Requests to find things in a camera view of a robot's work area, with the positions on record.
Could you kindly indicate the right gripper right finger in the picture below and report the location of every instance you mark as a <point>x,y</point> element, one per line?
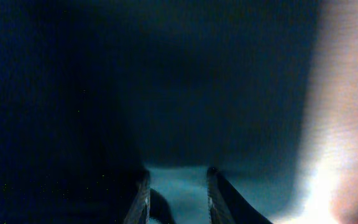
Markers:
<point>226,205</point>

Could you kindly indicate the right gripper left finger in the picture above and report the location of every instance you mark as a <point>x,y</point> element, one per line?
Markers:
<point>139,211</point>

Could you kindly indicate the black t-shirt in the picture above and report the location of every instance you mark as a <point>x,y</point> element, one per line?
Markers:
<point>97,95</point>

